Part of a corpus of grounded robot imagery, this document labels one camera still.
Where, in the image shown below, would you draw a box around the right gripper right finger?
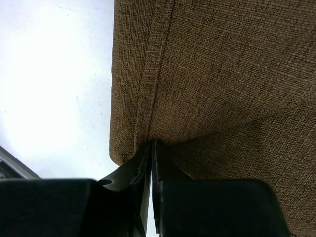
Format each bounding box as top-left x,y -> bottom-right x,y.
151,140 -> 290,237

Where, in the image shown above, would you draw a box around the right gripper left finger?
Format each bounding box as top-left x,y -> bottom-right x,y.
0,145 -> 151,237

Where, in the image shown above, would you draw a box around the brown cloth napkin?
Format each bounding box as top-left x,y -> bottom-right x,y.
109,0 -> 316,237

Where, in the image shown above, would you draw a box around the aluminium front rail frame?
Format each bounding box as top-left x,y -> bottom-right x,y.
0,147 -> 40,181

